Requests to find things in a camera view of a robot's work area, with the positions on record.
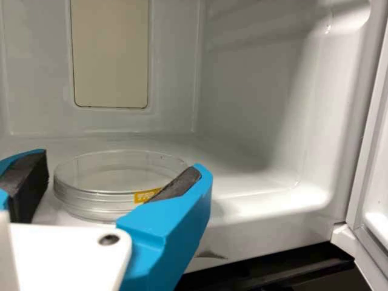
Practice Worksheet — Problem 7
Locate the incubator door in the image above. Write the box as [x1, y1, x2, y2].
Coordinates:
[330, 0, 388, 291]

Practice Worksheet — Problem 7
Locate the black platform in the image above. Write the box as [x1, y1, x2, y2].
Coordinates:
[181, 241, 372, 291]

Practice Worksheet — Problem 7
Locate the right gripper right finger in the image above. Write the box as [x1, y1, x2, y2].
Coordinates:
[116, 162, 214, 291]

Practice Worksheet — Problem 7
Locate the white incubator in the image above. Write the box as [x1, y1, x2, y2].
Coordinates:
[0, 0, 383, 262]

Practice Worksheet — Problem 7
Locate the petri dish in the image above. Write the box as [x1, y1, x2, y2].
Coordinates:
[53, 148, 192, 226]

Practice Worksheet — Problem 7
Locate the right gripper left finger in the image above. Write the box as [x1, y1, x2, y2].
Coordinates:
[0, 148, 50, 224]

